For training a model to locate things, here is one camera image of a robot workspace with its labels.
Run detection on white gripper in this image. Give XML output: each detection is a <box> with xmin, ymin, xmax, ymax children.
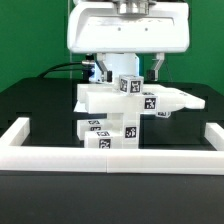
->
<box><xmin>67</xmin><ymin>2</ymin><xmax>189</xmax><ymax>81</ymax></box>

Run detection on white marker base plate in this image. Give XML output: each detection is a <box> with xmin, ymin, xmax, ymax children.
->
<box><xmin>74</xmin><ymin>101</ymin><xmax>87</xmax><ymax>113</ymax></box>

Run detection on white chair seat part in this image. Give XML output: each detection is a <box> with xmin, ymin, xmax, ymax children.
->
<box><xmin>107</xmin><ymin>113</ymin><xmax>140</xmax><ymax>149</ymax></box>

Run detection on white vertical cable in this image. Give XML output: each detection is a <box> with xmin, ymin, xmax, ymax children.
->
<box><xmin>67</xmin><ymin>0</ymin><xmax>74</xmax><ymax>80</ymax></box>

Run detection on white marker cube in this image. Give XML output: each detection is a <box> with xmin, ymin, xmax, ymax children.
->
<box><xmin>119</xmin><ymin>75</ymin><xmax>144</xmax><ymax>95</ymax></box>
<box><xmin>156</xmin><ymin>112</ymin><xmax>171</xmax><ymax>118</ymax></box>

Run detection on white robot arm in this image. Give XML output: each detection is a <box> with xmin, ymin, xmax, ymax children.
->
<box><xmin>67</xmin><ymin>0</ymin><xmax>190</xmax><ymax>83</ymax></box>

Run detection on white U-shaped boundary frame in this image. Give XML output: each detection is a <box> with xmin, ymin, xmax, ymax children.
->
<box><xmin>0</xmin><ymin>117</ymin><xmax>224</xmax><ymax>175</ymax></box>

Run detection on black cables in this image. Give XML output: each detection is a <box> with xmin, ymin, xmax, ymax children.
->
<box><xmin>37</xmin><ymin>61</ymin><xmax>91</xmax><ymax>79</ymax></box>

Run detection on white chair back part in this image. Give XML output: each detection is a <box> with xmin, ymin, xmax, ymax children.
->
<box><xmin>77</xmin><ymin>84</ymin><xmax>205</xmax><ymax>114</ymax></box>

